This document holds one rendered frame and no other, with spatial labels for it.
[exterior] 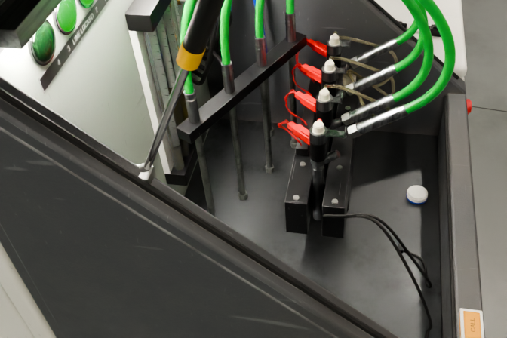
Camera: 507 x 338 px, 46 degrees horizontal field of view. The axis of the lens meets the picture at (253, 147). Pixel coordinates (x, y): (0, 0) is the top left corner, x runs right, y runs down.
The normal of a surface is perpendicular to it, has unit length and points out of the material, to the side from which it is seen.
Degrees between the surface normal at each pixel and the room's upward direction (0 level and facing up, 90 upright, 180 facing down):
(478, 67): 0
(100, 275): 90
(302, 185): 0
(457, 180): 0
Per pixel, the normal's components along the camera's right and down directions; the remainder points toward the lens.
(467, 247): -0.07, -0.72
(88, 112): 0.98, 0.08
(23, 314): -0.20, 0.69
